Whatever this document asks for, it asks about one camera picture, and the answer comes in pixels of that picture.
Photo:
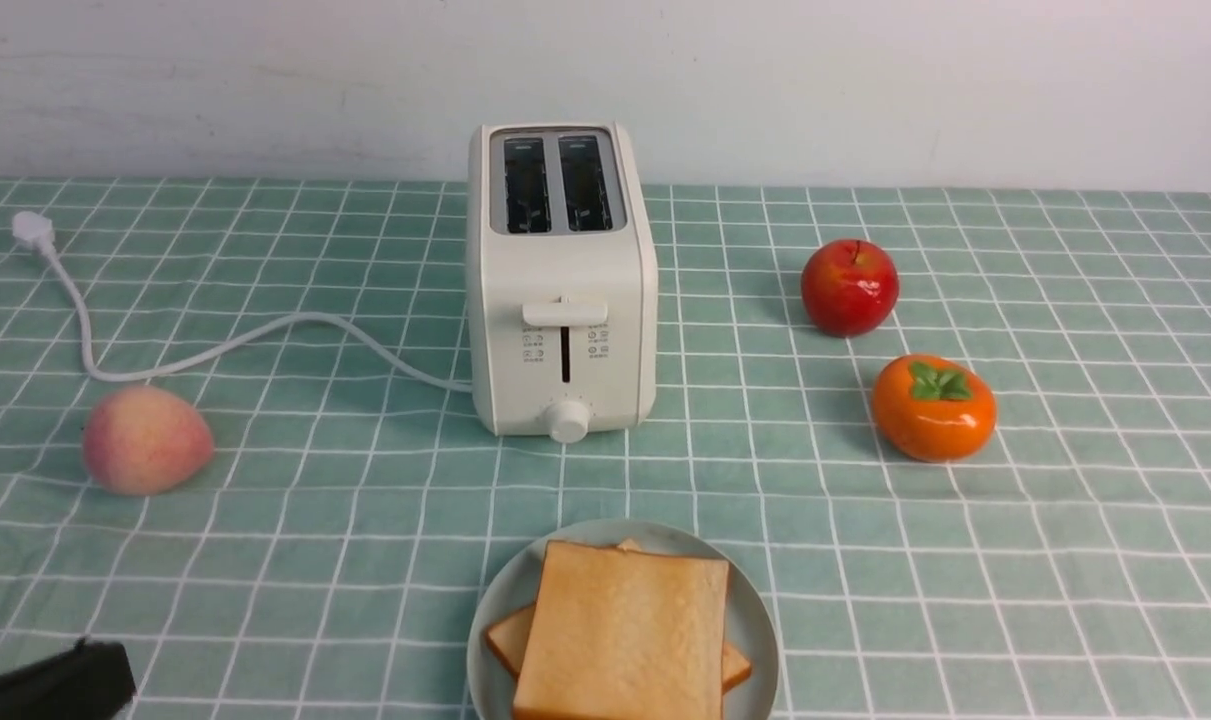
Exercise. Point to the white two-slot toaster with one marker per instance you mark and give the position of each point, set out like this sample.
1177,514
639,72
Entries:
561,281

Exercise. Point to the red apple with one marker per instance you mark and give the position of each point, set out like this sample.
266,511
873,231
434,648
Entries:
849,287

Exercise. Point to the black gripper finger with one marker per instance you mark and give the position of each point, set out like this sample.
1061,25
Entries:
90,680

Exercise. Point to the toast slice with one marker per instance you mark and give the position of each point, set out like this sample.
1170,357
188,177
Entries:
620,630
510,640

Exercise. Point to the orange persimmon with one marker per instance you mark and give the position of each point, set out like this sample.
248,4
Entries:
932,409

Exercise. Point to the pale green round plate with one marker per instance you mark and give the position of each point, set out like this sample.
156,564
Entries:
622,619

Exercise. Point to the green white checkered tablecloth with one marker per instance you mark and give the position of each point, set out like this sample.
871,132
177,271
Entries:
326,564

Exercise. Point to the pink yellow peach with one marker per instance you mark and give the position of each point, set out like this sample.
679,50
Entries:
144,441

